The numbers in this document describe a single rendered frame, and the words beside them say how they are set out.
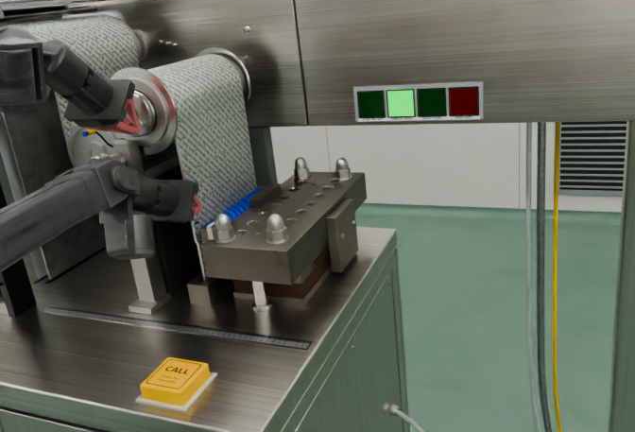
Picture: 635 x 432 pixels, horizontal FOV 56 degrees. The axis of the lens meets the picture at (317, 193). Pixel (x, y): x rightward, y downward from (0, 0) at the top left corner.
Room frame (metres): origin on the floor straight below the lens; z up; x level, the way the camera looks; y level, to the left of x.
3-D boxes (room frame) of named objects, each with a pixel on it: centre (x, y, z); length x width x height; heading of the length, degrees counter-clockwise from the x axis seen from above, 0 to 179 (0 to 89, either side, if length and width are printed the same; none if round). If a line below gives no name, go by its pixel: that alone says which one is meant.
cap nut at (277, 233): (0.90, 0.07, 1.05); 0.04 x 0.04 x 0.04
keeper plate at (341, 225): (1.04, -0.04, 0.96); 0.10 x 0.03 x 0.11; 156
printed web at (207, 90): (1.16, 0.35, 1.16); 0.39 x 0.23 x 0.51; 66
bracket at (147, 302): (0.97, 0.33, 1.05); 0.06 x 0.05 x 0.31; 156
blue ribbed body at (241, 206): (1.07, 0.15, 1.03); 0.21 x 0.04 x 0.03; 156
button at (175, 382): (0.72, 0.23, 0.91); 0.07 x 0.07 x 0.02; 66
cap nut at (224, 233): (0.93, 0.16, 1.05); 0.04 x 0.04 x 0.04
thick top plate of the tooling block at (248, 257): (1.07, 0.05, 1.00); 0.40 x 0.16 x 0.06; 156
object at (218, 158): (1.08, 0.17, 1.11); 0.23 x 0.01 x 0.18; 156
